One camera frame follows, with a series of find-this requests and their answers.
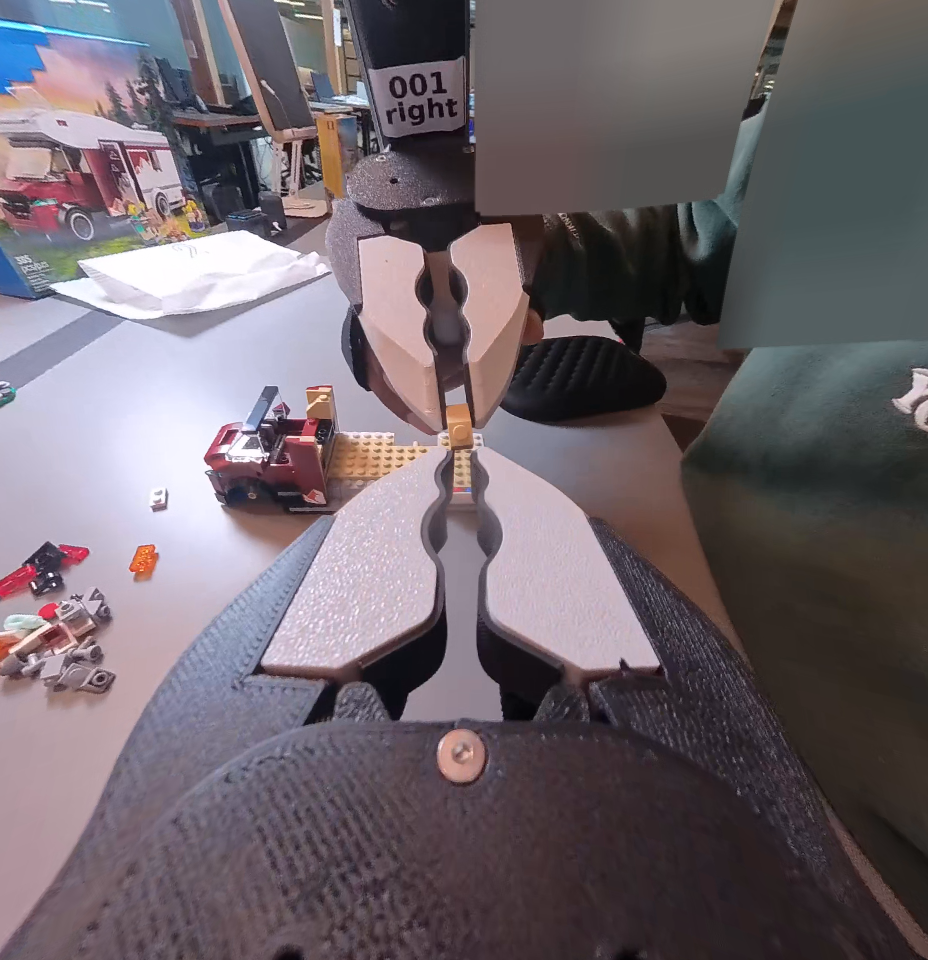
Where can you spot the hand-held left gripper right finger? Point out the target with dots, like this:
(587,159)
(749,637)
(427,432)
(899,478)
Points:
(561,592)

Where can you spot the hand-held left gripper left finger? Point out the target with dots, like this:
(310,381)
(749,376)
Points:
(359,592)

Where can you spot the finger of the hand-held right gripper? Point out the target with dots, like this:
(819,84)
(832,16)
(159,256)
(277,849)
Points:
(393,315)
(498,300)

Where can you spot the tan slope brick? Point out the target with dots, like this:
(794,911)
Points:
(458,427)

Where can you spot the tan and dark red brick model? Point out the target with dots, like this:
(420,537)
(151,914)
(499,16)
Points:
(284,457)

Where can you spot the grey desk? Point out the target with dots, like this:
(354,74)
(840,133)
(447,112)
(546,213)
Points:
(171,420)

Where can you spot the person's right hand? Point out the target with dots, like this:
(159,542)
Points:
(385,394)

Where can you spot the yellow cardboard box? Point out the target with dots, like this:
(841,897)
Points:
(333,150)

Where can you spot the black padded cushion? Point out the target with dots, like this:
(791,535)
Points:
(584,379)

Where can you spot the wooden framed board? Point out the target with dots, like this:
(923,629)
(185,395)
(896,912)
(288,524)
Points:
(269,67)

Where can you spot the white paper bag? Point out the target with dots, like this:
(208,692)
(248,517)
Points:
(194,274)

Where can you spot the orange transparent studded brick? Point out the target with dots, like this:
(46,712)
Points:
(143,559)

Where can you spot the small white plate brick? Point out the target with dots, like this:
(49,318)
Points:
(159,497)

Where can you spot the pile of small grey bricks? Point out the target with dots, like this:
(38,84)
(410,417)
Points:
(66,652)

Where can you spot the red and black brick piece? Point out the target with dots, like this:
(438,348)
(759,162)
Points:
(36,570)

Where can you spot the colourful toy set box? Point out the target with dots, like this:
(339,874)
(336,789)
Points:
(74,165)

